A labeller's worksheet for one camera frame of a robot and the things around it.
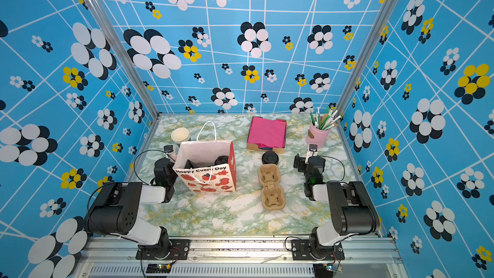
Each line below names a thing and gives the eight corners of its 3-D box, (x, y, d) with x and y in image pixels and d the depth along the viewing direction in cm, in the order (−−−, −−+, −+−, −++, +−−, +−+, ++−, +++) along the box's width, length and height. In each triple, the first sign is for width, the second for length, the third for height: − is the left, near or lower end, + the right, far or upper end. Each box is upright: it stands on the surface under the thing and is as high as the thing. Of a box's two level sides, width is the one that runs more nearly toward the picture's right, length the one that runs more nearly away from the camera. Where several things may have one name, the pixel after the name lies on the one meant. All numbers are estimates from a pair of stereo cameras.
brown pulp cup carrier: (262, 213, 84) (263, 208, 80) (257, 170, 98) (257, 165, 93) (285, 210, 85) (287, 206, 81) (277, 168, 98) (278, 163, 94)
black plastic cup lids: (262, 163, 100) (262, 161, 98) (261, 154, 104) (262, 151, 102) (278, 163, 100) (279, 161, 98) (277, 154, 104) (278, 151, 102)
